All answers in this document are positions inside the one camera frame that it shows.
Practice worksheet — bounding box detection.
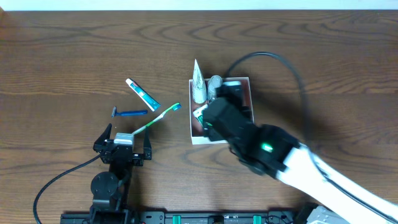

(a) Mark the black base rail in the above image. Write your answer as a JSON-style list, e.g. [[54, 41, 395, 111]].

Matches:
[[60, 209, 312, 224]]

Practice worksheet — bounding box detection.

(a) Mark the blue disposable razor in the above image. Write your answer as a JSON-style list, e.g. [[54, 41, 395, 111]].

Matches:
[[111, 106, 148, 118]]

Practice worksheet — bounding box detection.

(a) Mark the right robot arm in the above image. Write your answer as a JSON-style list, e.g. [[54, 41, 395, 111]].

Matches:
[[203, 85, 397, 223]]

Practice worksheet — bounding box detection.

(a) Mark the white box with pink interior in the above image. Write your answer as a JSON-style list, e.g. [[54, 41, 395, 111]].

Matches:
[[188, 77, 254, 145]]

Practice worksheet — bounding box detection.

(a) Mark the green Dettol soap packet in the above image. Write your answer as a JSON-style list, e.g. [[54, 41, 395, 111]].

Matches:
[[193, 104, 208, 127]]

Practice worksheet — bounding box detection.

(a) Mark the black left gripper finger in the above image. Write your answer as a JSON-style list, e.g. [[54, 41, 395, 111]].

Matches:
[[143, 128, 152, 160], [93, 123, 112, 152]]

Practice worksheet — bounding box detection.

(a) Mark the left black cable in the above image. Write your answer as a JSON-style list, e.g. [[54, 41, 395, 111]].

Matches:
[[32, 154, 103, 224]]

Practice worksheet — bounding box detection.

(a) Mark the clear bottle with blue liquid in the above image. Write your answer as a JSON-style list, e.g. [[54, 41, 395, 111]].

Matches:
[[207, 75, 223, 103]]

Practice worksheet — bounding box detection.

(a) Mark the right black cable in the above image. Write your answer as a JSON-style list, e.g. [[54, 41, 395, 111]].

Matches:
[[225, 51, 398, 223]]

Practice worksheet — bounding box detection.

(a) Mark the white conical tube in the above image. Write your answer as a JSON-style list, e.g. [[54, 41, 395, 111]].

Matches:
[[192, 60, 207, 104]]

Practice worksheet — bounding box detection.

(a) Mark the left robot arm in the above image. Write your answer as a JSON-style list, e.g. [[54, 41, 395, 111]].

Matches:
[[87, 124, 152, 224]]

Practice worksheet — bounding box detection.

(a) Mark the green white toothbrush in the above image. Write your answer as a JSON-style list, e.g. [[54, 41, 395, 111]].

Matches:
[[132, 102, 182, 136]]

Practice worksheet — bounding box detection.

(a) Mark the small toothpaste tube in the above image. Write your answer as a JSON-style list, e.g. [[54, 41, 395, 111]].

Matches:
[[126, 78, 160, 111]]

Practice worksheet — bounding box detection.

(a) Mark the black cable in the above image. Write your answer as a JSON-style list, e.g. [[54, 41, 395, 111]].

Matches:
[[32, 154, 103, 224], [225, 51, 398, 223]]

